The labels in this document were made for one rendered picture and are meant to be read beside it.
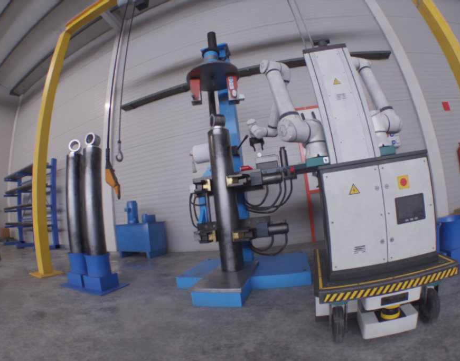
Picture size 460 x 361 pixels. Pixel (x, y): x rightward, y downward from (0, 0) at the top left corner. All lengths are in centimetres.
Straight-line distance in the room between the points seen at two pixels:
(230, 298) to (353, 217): 104
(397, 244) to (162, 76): 545
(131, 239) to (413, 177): 413
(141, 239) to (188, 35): 481
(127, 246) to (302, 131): 370
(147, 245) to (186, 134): 229
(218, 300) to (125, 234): 298
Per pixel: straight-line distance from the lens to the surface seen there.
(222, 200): 203
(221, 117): 225
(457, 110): 589
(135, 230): 424
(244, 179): 200
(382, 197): 108
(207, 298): 176
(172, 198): 463
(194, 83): 247
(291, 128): 149
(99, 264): 243
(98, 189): 246
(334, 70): 173
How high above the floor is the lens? 69
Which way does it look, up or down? 8 degrees up
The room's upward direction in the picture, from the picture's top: 6 degrees counter-clockwise
